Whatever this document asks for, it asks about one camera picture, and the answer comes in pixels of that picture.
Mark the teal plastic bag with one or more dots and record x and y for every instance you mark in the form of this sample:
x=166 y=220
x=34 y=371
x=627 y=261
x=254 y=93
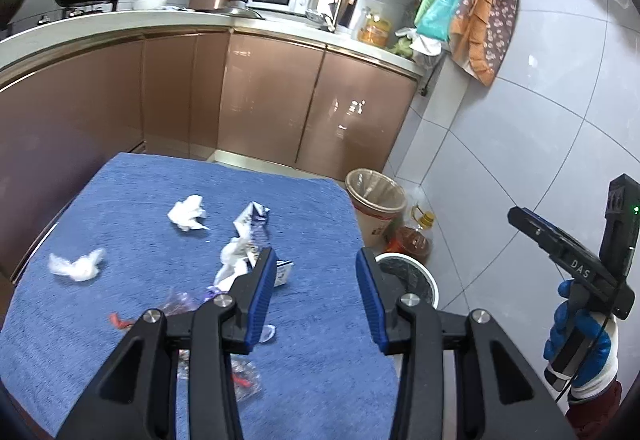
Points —
x=434 y=17

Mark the small white tissue wad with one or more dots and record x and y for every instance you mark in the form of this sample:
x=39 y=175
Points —
x=84 y=269

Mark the blue towel table cover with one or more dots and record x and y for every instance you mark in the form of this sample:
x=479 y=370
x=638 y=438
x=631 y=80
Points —
x=322 y=376

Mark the white blue crumpled carton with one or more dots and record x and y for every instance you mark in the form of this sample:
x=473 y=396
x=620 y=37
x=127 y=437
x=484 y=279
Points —
x=240 y=255

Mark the white round trash can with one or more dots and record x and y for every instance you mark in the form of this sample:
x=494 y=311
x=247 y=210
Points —
x=411 y=275

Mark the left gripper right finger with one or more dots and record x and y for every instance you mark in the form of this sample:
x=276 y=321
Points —
x=379 y=293

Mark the white crumpled tissue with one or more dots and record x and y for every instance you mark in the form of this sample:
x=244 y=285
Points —
x=187 y=214

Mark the chrome kitchen faucet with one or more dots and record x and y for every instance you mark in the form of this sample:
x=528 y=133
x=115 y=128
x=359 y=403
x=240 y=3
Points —
x=324 y=13

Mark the orange brown patterned apron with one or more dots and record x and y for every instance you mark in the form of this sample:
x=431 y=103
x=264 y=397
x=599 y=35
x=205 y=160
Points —
x=480 y=34

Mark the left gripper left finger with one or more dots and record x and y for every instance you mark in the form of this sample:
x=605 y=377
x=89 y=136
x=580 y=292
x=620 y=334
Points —
x=251 y=294

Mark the clear red candy wrappers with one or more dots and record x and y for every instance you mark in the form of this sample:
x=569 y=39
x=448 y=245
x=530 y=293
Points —
x=198 y=329

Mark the brown kitchen cabinets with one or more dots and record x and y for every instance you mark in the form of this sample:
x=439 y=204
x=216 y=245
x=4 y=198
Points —
x=313 y=107

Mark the blue white gloved right hand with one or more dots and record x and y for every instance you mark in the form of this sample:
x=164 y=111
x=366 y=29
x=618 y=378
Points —
x=597 y=335

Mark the yellow capped cooking oil bottle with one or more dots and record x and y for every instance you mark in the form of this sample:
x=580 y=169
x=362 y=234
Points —
x=414 y=236

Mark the beige lined trash bin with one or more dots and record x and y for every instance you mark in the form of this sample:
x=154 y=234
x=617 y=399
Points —
x=377 y=199

